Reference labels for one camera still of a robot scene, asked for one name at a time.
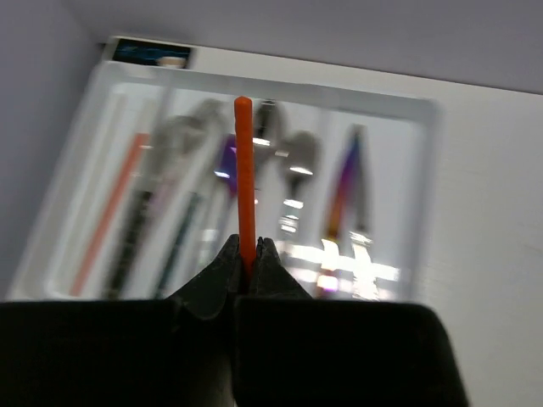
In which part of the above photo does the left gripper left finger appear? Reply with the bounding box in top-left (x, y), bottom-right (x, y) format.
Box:
top-left (1, 236), bottom-right (238, 406)

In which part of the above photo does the orange chopstick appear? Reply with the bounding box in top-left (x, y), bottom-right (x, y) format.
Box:
top-left (69, 132), bottom-right (150, 297)
top-left (234, 97), bottom-right (256, 277)

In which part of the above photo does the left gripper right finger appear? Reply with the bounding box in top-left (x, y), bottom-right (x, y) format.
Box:
top-left (232, 238), bottom-right (469, 406)

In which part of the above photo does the ornate silver knife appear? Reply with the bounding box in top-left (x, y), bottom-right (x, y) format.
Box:
top-left (349, 125), bottom-right (379, 300)

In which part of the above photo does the blue logo sticker left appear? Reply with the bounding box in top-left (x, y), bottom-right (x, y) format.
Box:
top-left (110, 37), bottom-right (193, 69)

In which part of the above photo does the pink handled fork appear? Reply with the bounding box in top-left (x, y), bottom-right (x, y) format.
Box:
top-left (145, 98), bottom-right (224, 230)

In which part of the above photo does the white chopstick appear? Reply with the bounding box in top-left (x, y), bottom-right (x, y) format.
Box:
top-left (66, 92), bottom-right (127, 240)

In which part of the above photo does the white divided cutlery tray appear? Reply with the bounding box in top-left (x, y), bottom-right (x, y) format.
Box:
top-left (8, 62), bottom-right (437, 300)

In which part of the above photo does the pink handled spoon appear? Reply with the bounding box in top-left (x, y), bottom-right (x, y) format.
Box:
top-left (253, 99), bottom-right (284, 203)

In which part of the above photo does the iridescent rainbow spoon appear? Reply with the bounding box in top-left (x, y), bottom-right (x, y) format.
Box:
top-left (203, 135), bottom-right (241, 255)

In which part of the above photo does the black handled fork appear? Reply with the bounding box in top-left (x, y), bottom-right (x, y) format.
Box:
top-left (152, 126), bottom-right (221, 300)
top-left (102, 114), bottom-right (206, 300)

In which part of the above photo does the dark handled silver spoon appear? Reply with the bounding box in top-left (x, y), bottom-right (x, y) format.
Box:
top-left (275, 131), bottom-right (320, 240)

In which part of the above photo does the iridescent rainbow knife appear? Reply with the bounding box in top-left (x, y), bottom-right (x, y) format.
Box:
top-left (316, 125), bottom-right (364, 298)

